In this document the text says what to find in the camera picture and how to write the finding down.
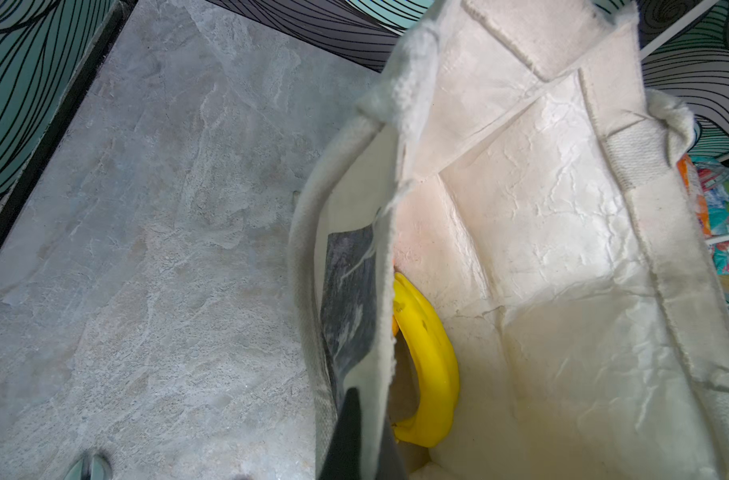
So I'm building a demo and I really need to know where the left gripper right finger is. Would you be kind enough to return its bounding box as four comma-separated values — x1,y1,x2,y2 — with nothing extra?
376,421,409,480

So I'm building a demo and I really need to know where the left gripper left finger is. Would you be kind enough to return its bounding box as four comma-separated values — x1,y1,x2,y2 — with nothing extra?
318,388,362,480

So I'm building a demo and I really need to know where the beige canvas tote bag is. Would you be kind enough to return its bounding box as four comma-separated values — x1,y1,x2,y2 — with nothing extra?
288,1,729,479

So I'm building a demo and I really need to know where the orange candy bag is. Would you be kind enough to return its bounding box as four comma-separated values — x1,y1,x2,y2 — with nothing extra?
677,154,712,238

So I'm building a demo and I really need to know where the green Fox's candy bag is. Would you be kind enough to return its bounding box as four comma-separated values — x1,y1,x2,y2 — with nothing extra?
692,156,729,275

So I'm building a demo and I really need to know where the white wooden shelf rack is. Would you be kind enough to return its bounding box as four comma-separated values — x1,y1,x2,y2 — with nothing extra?
638,1,729,310

